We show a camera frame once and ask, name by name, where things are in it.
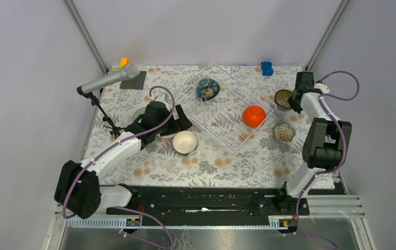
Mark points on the orange bowl white inside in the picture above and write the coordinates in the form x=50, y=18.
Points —
x=169, y=136

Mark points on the black bowl patterned rim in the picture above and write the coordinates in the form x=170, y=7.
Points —
x=281, y=98

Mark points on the white flower-shaped bowl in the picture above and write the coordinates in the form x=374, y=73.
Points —
x=284, y=132

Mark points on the white wire dish rack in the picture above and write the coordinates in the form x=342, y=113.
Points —
x=221, y=116

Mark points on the celadon green ceramic bowl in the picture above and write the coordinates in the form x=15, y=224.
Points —
x=138, y=115

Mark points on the silver microphone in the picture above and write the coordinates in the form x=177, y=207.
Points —
x=127, y=72

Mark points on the grey lego baseplate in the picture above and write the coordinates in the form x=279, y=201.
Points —
x=136, y=83

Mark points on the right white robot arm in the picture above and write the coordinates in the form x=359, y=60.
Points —
x=326, y=145

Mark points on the dark blue floral bowl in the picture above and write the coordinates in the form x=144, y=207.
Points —
x=207, y=89

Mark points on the blue toy brick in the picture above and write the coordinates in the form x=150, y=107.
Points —
x=267, y=68

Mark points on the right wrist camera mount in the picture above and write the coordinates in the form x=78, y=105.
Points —
x=322, y=87

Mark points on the teal square ceramic cup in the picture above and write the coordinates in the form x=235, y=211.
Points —
x=185, y=142

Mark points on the floral table mat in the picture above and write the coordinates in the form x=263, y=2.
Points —
x=262, y=161

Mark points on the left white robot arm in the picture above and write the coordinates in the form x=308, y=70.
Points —
x=79, y=188

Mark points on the yellow toy brick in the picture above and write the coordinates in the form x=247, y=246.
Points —
x=123, y=62

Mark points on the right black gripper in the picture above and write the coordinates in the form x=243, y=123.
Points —
x=295, y=107

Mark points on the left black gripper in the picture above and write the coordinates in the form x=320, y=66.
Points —
x=182, y=123

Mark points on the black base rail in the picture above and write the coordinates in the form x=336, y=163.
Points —
x=221, y=206

